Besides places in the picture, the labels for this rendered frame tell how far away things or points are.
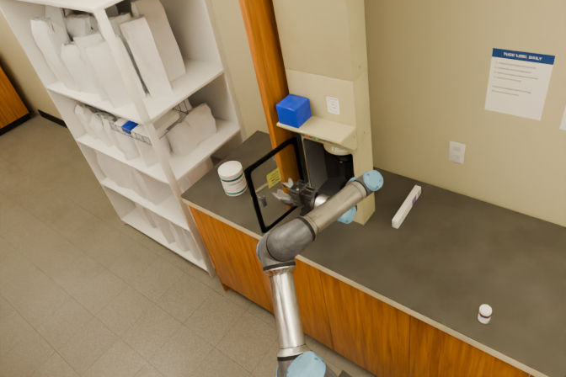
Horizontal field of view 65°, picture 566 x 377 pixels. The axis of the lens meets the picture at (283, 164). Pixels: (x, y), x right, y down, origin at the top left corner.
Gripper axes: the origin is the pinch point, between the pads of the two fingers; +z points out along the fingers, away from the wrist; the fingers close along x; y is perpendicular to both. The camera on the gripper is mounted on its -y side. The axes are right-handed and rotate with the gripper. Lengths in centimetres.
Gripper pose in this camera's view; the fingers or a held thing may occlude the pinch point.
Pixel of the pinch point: (280, 190)
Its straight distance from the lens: 188.6
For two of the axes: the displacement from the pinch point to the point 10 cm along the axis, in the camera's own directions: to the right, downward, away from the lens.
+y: -1.7, -7.7, -6.2
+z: -7.8, -2.8, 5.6
